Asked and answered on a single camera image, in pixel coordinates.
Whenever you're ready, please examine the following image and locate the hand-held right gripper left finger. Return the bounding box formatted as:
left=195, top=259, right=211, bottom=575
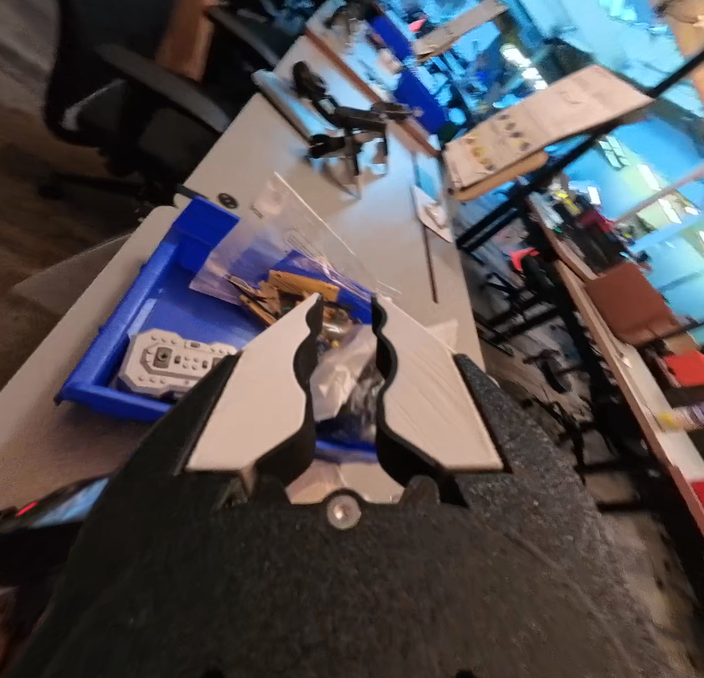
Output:
left=187, top=293, right=325, bottom=486

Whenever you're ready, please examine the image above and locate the black office chair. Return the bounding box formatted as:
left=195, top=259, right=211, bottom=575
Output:
left=38, top=0, right=232, bottom=195

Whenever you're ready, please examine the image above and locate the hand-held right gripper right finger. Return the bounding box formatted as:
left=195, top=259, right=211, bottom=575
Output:
left=371, top=296, right=504, bottom=486

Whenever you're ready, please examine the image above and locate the black mechanical assembly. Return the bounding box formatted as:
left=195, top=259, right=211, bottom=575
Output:
left=291, top=62, right=413, bottom=195

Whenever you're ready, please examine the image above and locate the dark flat device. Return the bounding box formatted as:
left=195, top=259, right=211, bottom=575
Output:
left=0, top=477, right=111, bottom=530

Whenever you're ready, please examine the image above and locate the blue plastic bin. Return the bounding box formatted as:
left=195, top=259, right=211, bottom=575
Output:
left=55, top=197, right=386, bottom=461

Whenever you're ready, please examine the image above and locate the open instruction booklet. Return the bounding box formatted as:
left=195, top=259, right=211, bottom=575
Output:
left=443, top=65, right=658, bottom=192

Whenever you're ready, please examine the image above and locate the clear bag of tan parts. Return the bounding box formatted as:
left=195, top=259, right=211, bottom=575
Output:
left=190, top=172, right=402, bottom=332

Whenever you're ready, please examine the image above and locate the grey toy motor hub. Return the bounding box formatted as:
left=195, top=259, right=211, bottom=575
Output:
left=113, top=329, right=240, bottom=401

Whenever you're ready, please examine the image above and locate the crumpled clear plastic bag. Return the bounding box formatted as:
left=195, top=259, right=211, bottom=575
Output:
left=311, top=326, right=386, bottom=448

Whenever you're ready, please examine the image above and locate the white book stand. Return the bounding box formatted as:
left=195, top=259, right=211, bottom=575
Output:
left=410, top=65, right=658, bottom=244

